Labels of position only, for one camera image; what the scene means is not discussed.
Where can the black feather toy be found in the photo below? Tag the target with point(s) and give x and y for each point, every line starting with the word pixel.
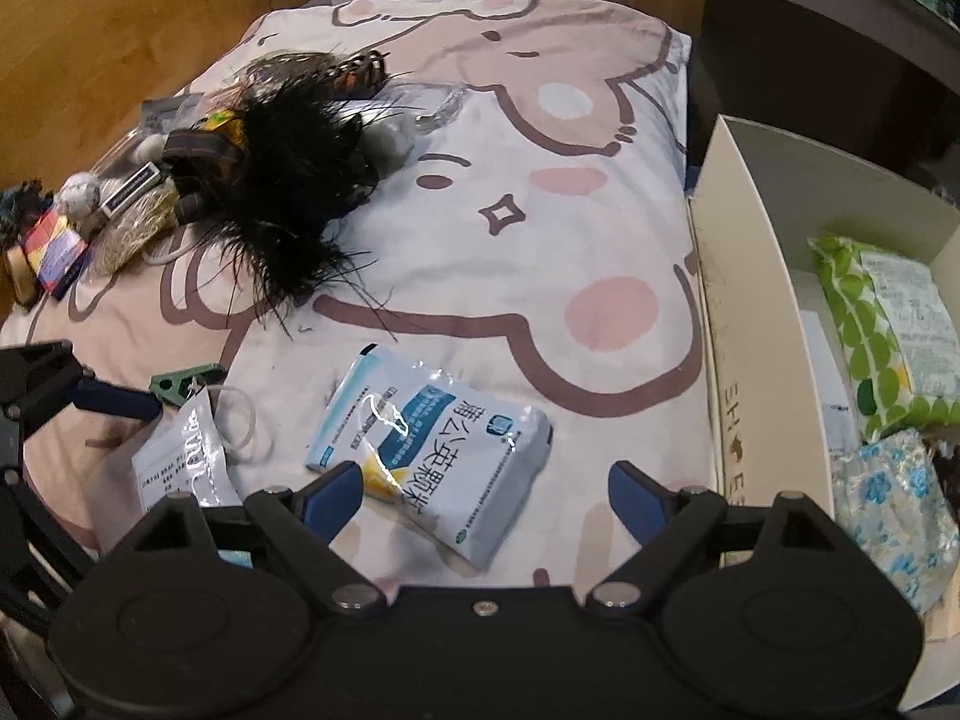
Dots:
pixel 300 165

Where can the green dotted packet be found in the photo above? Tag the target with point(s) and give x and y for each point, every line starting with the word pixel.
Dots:
pixel 862 330

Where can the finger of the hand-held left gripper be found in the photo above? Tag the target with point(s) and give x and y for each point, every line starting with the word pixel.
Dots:
pixel 112 399
pixel 16 465

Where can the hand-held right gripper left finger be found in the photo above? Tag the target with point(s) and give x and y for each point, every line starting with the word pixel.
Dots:
pixel 334 499

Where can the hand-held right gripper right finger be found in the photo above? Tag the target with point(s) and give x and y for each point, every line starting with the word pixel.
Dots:
pixel 637 499

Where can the clear plastic bag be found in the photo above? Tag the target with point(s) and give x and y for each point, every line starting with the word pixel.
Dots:
pixel 435 105

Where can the grey pompom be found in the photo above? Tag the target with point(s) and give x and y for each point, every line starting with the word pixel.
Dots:
pixel 394 144

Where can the white cardboard box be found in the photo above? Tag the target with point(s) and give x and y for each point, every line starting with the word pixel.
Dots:
pixel 750 315

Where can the silver white sachet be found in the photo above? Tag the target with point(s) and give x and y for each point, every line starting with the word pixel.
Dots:
pixel 180 457

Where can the clear plastic loop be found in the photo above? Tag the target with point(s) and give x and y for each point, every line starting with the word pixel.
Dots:
pixel 251 435

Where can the blue white medicine sachet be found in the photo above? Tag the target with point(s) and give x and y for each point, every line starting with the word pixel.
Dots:
pixel 450 435

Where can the beige wooden block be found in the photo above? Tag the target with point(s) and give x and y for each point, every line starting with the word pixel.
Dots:
pixel 19 274

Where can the dark blue knitted item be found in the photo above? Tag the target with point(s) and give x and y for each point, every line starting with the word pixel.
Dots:
pixel 19 206

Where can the green clip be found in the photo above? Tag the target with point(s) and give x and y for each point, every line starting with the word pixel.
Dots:
pixel 176 384

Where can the blue floral pouch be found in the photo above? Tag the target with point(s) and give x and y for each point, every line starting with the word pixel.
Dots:
pixel 885 510

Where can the white fuzzy ball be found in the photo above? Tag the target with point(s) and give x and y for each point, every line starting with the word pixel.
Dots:
pixel 150 148
pixel 79 191

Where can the red yellow small box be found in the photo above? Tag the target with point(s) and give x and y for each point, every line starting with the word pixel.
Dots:
pixel 41 236

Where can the brown hair claw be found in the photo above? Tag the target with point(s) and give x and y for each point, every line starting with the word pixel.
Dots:
pixel 360 71

